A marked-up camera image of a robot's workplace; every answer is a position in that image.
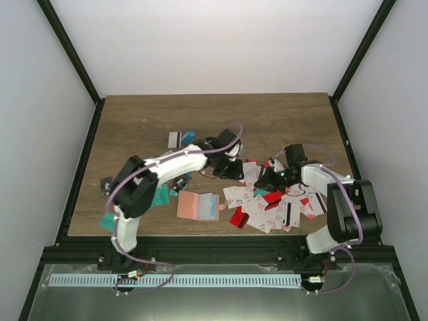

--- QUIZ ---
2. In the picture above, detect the pink leather card holder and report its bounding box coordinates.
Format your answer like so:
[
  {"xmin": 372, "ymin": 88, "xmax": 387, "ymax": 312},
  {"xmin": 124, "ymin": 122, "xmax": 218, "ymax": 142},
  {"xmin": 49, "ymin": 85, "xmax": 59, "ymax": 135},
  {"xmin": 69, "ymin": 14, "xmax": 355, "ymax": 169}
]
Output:
[{"xmin": 177, "ymin": 191, "xmax": 227, "ymax": 221}]

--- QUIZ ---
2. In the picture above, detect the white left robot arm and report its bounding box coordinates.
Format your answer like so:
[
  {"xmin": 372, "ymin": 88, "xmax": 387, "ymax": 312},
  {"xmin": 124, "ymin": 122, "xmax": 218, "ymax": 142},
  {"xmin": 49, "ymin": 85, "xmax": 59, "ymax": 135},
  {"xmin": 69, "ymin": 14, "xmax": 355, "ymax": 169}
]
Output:
[{"xmin": 106, "ymin": 129, "xmax": 243, "ymax": 270}]

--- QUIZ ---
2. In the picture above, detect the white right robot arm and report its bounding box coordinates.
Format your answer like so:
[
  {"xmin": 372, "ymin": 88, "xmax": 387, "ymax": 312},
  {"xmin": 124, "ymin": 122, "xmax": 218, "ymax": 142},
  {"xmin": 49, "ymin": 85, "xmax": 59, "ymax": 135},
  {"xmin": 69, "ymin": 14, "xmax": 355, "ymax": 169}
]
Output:
[{"xmin": 255, "ymin": 144, "xmax": 383, "ymax": 270}]

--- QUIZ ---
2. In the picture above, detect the white floral VIP card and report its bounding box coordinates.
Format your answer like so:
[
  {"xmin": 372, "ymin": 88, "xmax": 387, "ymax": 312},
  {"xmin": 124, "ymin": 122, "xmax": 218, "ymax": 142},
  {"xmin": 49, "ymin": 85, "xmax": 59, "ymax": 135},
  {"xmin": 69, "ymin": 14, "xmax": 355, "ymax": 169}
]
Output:
[{"xmin": 223, "ymin": 186, "xmax": 247, "ymax": 209}]

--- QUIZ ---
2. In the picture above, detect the red card with stripe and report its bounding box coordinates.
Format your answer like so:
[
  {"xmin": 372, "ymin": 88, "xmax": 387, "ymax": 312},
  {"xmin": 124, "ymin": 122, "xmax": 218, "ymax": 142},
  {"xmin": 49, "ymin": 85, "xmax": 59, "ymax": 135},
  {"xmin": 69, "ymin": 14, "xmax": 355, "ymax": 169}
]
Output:
[{"xmin": 229, "ymin": 207, "xmax": 249, "ymax": 229}]

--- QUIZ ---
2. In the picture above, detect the blue card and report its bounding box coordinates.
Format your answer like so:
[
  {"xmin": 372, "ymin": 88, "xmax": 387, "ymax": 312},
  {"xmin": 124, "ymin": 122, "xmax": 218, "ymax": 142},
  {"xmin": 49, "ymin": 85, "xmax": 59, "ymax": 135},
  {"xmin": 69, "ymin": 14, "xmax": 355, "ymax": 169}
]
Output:
[{"xmin": 181, "ymin": 130, "xmax": 197, "ymax": 146}]

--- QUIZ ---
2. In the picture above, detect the white card with stripe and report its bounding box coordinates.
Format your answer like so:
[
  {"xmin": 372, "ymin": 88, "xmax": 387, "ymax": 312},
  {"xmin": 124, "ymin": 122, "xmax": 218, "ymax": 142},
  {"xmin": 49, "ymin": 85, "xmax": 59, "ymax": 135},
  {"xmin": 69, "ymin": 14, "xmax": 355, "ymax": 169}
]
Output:
[{"xmin": 168, "ymin": 132, "xmax": 182, "ymax": 148}]

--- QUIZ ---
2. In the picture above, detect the black membership card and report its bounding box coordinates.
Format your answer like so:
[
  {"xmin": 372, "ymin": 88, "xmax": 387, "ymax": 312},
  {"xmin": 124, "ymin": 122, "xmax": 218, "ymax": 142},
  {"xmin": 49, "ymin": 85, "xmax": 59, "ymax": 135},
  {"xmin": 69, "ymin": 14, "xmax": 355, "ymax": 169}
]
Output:
[{"xmin": 100, "ymin": 177, "xmax": 114, "ymax": 197}]

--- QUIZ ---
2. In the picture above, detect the teal card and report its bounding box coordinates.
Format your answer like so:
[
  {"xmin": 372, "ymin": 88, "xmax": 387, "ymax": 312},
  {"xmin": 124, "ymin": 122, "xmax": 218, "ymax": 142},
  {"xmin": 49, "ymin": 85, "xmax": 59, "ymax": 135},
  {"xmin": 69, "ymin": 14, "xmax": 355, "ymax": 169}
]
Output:
[{"xmin": 99, "ymin": 212, "xmax": 115, "ymax": 232}]

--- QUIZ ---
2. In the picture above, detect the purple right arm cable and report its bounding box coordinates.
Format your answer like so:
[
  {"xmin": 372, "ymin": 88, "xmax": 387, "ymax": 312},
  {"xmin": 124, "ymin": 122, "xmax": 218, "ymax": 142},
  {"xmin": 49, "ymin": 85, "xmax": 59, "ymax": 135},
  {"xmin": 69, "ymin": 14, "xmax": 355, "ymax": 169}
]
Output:
[{"xmin": 272, "ymin": 143, "xmax": 364, "ymax": 295}]

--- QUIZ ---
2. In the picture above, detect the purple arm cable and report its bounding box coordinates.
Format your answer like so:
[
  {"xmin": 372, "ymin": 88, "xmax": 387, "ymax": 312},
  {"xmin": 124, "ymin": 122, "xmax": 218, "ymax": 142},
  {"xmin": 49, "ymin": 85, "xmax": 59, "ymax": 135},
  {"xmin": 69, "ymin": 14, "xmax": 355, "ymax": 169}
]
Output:
[
  {"xmin": 106, "ymin": 120, "xmax": 243, "ymax": 297},
  {"xmin": 272, "ymin": 143, "xmax": 364, "ymax": 295}
]

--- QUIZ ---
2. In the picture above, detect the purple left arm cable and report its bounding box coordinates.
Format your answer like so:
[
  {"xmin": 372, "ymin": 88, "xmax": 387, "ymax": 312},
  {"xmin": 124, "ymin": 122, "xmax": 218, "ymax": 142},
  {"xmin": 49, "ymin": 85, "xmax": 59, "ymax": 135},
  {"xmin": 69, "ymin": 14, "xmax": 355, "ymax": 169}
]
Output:
[{"xmin": 106, "ymin": 120, "xmax": 243, "ymax": 297}]

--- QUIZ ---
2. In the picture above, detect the light blue slotted rail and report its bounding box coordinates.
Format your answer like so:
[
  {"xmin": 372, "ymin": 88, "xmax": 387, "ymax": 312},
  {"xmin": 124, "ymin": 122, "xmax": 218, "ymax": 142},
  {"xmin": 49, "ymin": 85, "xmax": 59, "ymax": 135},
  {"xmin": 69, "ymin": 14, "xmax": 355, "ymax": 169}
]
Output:
[{"xmin": 48, "ymin": 274, "xmax": 302, "ymax": 288}]

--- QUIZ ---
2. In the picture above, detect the black aluminium frame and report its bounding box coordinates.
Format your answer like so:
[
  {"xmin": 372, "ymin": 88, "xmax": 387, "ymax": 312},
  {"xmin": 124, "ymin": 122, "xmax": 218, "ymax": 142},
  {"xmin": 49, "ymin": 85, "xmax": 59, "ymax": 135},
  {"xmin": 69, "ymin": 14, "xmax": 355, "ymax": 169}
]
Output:
[{"xmin": 19, "ymin": 1, "xmax": 419, "ymax": 320}]

